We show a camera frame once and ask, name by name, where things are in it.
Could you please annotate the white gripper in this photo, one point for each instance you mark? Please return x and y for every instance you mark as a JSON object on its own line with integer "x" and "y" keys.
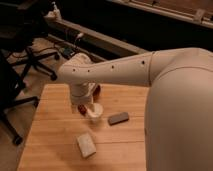
{"x": 82, "y": 94}

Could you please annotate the red pepper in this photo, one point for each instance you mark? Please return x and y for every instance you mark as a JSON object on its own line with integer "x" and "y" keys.
{"x": 82, "y": 109}

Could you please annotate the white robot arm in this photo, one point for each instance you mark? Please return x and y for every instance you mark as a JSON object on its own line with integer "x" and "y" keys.
{"x": 178, "y": 121}

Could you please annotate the white paper cup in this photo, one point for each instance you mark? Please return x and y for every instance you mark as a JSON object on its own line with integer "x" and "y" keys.
{"x": 95, "y": 111}

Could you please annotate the power strip on floor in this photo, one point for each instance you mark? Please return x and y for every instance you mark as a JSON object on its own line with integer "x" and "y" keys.
{"x": 67, "y": 52}

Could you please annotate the dark grey rectangular block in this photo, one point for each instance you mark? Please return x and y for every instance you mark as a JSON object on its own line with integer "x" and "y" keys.
{"x": 118, "y": 118}

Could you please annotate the white sponge block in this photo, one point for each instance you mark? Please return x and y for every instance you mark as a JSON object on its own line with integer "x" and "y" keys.
{"x": 86, "y": 145}

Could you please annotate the white spray bottle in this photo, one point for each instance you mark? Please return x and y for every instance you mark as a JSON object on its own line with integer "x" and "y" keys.
{"x": 56, "y": 11}

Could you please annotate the black office chair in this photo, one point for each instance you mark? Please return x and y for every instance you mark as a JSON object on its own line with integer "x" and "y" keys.
{"x": 20, "y": 24}

